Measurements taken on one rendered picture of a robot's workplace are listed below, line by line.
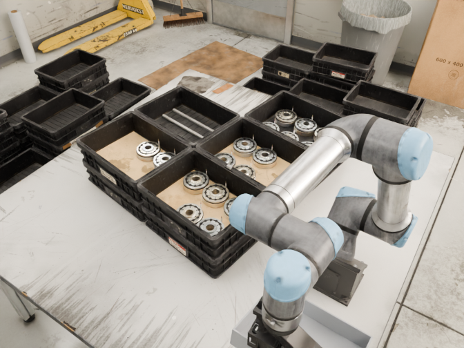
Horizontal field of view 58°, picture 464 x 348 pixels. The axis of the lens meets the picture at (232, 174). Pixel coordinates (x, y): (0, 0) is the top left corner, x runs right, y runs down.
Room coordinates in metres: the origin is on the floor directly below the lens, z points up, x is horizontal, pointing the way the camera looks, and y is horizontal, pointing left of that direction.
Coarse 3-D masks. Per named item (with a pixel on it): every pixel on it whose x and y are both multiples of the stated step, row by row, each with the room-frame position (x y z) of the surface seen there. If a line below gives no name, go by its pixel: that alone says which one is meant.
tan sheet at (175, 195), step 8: (176, 184) 1.22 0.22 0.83; (168, 192) 1.18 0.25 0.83; (176, 192) 1.18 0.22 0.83; (184, 192) 1.18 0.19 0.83; (168, 200) 1.14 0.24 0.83; (176, 200) 1.14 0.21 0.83; (184, 200) 1.14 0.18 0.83; (192, 200) 1.14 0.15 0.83; (200, 200) 1.14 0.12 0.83; (176, 208) 1.10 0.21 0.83; (208, 208) 1.10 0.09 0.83; (216, 208) 1.10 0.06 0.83; (208, 216) 1.05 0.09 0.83; (216, 216) 1.05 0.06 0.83; (224, 224) 1.01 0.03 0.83
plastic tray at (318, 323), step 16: (256, 304) 0.56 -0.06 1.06; (304, 304) 0.58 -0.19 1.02; (240, 320) 0.50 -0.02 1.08; (304, 320) 0.55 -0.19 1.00; (320, 320) 0.54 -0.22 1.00; (336, 320) 0.53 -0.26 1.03; (240, 336) 0.46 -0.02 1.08; (320, 336) 0.50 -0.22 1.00; (336, 336) 0.50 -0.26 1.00; (352, 336) 0.50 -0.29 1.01; (368, 336) 0.48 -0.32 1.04
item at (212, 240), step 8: (200, 152) 1.31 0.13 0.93; (176, 160) 1.26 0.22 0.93; (216, 160) 1.26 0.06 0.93; (160, 168) 1.21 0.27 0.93; (224, 168) 1.21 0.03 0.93; (152, 176) 1.16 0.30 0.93; (240, 176) 1.16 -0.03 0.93; (256, 184) 1.12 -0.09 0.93; (144, 192) 1.08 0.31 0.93; (152, 200) 1.06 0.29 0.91; (160, 200) 1.04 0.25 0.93; (168, 208) 1.00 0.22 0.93; (176, 216) 0.97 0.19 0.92; (184, 224) 0.94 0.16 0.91; (192, 224) 0.93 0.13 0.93; (200, 232) 0.89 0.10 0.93; (224, 232) 0.89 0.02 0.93; (208, 240) 0.87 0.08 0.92; (216, 240) 0.86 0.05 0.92
